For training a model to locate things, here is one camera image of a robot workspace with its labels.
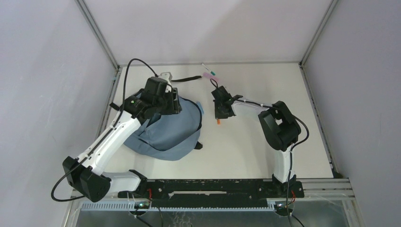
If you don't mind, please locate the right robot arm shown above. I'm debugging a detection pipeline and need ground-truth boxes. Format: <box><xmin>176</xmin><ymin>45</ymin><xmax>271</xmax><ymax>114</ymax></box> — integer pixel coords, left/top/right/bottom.
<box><xmin>211</xmin><ymin>86</ymin><xmax>301</xmax><ymax>197</ymax></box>

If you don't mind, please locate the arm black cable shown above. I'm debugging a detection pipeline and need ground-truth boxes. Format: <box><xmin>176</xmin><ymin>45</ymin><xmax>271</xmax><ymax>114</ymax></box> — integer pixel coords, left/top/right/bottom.
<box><xmin>209</xmin><ymin>78</ymin><xmax>310</xmax><ymax>227</ymax></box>
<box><xmin>51</xmin><ymin>58</ymin><xmax>159</xmax><ymax>203</ymax></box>

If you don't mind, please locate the blue student backpack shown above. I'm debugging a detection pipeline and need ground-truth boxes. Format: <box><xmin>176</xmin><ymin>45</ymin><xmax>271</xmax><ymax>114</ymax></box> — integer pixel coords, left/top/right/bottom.
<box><xmin>110</xmin><ymin>96</ymin><xmax>203</xmax><ymax>161</ymax></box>

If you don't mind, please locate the pink eraser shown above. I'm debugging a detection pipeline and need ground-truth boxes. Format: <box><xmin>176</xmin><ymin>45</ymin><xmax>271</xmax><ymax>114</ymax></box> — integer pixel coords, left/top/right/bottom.
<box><xmin>202</xmin><ymin>72</ymin><xmax>218</xmax><ymax>81</ymax></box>

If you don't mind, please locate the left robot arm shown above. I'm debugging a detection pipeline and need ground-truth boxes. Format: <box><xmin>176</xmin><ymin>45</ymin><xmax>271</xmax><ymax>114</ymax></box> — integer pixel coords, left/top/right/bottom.
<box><xmin>62</xmin><ymin>72</ymin><xmax>181</xmax><ymax>202</ymax></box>

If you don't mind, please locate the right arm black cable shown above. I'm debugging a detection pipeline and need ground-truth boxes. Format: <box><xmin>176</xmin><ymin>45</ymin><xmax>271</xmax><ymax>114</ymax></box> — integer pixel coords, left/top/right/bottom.
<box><xmin>209</xmin><ymin>78</ymin><xmax>310</xmax><ymax>227</ymax></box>

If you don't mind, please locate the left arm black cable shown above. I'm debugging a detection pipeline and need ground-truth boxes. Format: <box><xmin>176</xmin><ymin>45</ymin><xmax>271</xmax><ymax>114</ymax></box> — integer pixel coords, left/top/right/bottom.
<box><xmin>51</xmin><ymin>58</ymin><xmax>159</xmax><ymax>203</ymax></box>

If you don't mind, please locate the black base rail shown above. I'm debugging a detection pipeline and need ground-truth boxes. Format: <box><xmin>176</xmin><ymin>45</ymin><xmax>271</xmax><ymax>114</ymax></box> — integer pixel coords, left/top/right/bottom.
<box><xmin>117</xmin><ymin>179</ymin><xmax>305</xmax><ymax>209</ymax></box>

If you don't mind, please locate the aluminium frame profile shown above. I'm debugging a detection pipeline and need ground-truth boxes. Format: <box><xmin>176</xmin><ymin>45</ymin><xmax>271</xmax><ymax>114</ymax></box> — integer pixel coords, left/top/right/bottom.
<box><xmin>74</xmin><ymin>0</ymin><xmax>121</xmax><ymax>74</ymax></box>

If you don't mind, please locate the teal capped marker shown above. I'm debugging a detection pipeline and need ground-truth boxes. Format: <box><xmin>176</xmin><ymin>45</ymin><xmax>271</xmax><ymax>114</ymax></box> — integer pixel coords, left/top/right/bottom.
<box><xmin>201</xmin><ymin>63</ymin><xmax>216</xmax><ymax>76</ymax></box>

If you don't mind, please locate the blue eraser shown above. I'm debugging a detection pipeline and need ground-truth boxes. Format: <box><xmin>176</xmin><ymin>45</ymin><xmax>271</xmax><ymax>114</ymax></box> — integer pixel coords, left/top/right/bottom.
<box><xmin>196</xmin><ymin>101</ymin><xmax>204</xmax><ymax>115</ymax></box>

